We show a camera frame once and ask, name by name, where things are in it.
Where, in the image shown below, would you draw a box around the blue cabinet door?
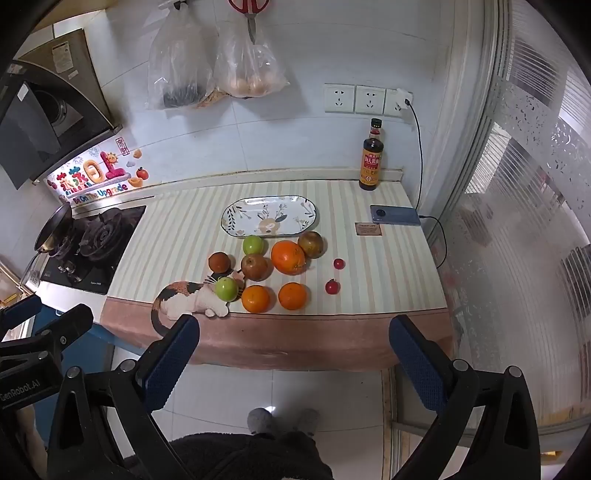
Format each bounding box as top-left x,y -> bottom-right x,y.
34,318 -> 139,384

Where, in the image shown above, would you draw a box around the blue smartphone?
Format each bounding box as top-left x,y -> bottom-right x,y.
370,204 -> 422,227

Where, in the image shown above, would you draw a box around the plastic bag with round produce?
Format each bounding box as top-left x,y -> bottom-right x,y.
213,14 -> 290,99

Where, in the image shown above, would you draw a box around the black gas stove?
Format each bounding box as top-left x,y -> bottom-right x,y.
39,204 -> 147,296

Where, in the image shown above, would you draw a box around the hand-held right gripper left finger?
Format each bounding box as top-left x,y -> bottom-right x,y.
46,314 -> 201,480

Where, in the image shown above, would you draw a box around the plastic bag with brown contents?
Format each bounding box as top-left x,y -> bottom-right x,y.
194,87 -> 229,110

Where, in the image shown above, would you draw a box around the person's left forearm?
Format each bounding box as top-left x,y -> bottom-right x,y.
18,407 -> 49,462

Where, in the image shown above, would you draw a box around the oval patterned ceramic plate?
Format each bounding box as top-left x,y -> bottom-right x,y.
221,195 -> 319,238

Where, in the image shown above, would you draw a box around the brown apple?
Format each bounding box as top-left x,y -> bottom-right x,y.
240,253 -> 273,282
297,231 -> 324,258

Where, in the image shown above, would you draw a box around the frosted glass sliding door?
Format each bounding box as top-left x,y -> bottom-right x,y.
425,0 -> 591,439

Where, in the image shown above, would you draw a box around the dark sauce bottle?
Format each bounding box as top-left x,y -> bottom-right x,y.
359,118 -> 385,192

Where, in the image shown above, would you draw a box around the grey fluffy slipper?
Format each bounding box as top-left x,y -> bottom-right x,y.
247,407 -> 278,437
295,408 -> 320,437

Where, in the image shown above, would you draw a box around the black charging cable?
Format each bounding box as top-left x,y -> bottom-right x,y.
404,98 -> 448,269

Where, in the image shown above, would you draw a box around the red handled scissors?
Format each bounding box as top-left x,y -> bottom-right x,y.
228,0 -> 271,44

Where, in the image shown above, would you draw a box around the plastic bag with dark contents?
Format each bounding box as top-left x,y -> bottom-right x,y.
147,4 -> 215,110

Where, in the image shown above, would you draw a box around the black frying pan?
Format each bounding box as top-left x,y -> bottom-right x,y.
18,203 -> 75,287

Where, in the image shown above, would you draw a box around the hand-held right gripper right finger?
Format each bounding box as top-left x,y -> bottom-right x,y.
389,315 -> 541,480

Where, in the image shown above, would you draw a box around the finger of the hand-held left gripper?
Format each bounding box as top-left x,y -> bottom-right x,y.
0,294 -> 43,331
0,304 -> 94,370

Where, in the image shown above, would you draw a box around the person's dark clothing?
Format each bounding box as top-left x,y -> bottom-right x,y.
124,431 -> 333,480

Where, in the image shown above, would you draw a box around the striped tablecloth with cat print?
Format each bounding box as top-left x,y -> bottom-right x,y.
99,179 -> 455,372

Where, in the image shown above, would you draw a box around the large orange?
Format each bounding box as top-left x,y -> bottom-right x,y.
271,240 -> 308,276

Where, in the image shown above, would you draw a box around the white charger plug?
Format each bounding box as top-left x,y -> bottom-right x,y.
396,89 -> 415,124

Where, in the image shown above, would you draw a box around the colourful wall sticker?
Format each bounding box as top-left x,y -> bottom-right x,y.
46,136 -> 151,206

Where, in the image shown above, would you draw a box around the black range hood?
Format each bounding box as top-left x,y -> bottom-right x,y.
0,28 -> 123,190

